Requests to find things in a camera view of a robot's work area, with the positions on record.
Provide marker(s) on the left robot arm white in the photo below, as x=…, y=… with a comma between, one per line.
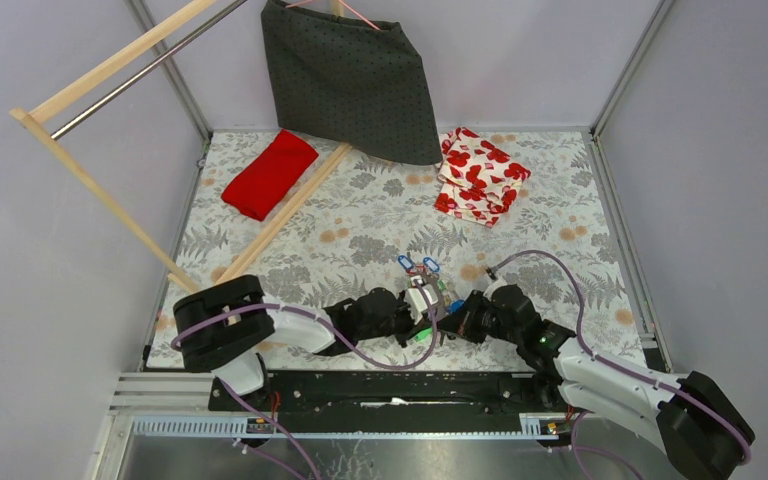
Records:
x=220, y=328

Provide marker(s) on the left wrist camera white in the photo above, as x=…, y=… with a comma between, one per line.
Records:
x=422, y=300

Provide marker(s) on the red floral folded cloth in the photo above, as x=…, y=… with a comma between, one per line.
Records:
x=480, y=181

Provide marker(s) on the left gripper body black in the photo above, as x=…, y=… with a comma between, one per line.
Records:
x=399, y=324

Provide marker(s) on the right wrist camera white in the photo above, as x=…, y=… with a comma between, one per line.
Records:
x=496, y=282

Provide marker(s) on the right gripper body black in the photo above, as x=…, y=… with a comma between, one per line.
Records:
x=489, y=321

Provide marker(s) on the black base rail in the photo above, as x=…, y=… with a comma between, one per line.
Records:
x=378, y=402

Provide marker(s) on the dark dotted skirt hanging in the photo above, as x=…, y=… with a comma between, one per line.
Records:
x=342, y=79

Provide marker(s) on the green key tag with key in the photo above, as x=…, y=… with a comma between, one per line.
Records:
x=423, y=337

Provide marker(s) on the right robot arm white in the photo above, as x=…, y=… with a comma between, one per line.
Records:
x=687, y=417

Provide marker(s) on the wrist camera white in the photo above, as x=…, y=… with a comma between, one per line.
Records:
x=422, y=300
x=496, y=282

